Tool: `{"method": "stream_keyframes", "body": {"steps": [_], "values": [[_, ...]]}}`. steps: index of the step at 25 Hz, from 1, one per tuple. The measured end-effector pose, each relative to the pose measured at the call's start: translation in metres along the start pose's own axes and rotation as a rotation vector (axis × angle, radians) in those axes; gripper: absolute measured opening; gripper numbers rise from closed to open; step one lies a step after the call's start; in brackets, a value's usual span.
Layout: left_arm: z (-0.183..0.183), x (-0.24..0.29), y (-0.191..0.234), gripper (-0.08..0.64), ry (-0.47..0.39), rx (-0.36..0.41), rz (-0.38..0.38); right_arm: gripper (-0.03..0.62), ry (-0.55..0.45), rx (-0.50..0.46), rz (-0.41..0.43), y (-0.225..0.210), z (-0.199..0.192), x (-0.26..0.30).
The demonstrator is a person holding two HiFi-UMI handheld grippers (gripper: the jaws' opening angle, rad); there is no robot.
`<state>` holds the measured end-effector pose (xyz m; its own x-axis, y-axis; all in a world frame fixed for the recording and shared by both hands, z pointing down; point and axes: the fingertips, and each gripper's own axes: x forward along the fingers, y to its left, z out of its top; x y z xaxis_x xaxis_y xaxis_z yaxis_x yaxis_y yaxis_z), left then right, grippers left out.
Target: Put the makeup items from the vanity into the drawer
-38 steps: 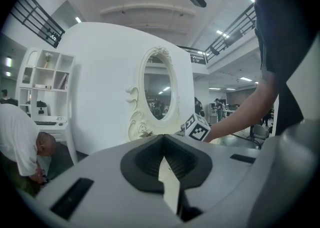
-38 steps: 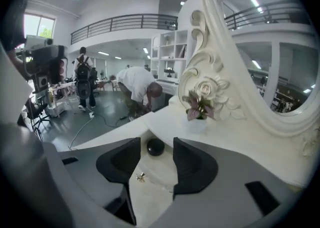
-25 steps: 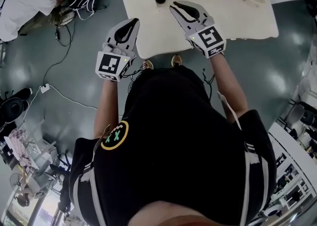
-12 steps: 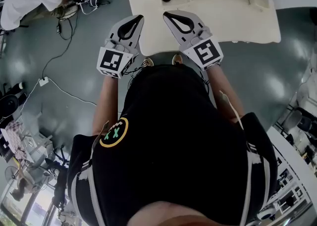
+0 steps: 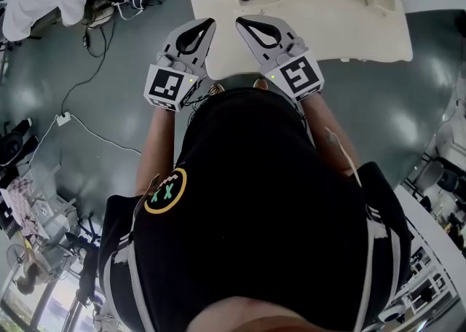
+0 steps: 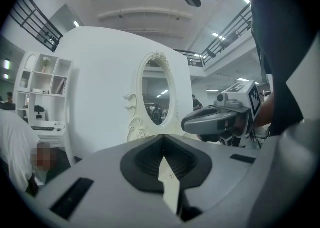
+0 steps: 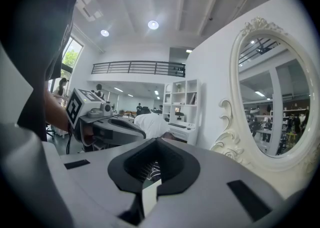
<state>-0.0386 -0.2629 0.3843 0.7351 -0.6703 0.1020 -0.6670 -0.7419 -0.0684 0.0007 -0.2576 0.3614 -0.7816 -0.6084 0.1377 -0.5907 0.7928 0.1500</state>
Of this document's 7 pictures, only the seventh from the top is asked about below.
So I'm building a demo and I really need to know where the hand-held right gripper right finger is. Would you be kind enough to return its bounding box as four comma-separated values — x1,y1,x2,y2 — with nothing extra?
143,136,286,228

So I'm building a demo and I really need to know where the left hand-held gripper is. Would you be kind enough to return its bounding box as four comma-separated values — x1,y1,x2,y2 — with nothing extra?
65,87,147,147

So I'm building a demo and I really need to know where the white shelf unit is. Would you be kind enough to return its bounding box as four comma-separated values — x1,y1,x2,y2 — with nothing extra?
161,78,201,146

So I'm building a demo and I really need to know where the black balcony railing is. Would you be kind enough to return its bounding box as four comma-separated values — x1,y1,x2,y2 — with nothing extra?
90,60,187,78

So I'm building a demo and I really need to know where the oval mirror with cream frame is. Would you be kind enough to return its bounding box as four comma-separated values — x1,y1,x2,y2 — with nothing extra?
210,16,320,173

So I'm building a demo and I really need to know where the left hand-held gripper cable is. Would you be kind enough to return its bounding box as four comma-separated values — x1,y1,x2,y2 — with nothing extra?
65,126,74,156

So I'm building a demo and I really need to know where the person's left forearm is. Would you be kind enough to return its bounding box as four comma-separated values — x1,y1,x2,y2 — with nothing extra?
44,88,71,133

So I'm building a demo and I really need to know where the cream ornate table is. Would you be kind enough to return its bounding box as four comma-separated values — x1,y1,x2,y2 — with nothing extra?
141,131,320,213

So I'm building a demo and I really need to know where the large window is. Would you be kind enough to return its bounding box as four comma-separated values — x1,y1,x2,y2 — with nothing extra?
47,36,84,90

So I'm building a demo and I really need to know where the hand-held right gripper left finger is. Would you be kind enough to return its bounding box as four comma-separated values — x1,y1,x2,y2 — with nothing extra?
59,136,164,228

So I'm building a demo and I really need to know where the person's black shirt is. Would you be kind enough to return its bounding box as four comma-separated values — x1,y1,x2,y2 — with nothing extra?
0,0,85,143

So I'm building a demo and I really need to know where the person's left hand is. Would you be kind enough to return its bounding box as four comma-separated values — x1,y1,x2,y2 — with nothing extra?
83,124,94,143

